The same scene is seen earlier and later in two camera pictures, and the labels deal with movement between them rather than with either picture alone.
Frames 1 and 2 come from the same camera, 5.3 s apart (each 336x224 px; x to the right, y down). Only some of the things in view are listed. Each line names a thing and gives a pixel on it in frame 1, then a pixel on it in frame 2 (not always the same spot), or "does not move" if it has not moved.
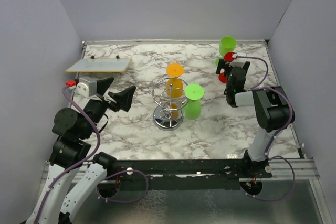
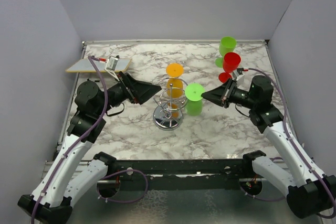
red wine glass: (228, 57) does not move
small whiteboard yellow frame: (99, 65) does not move
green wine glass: (227, 44) does not move
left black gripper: (124, 97) to (137, 91)
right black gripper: (222, 64) to (221, 95)
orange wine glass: (175, 83) does not move
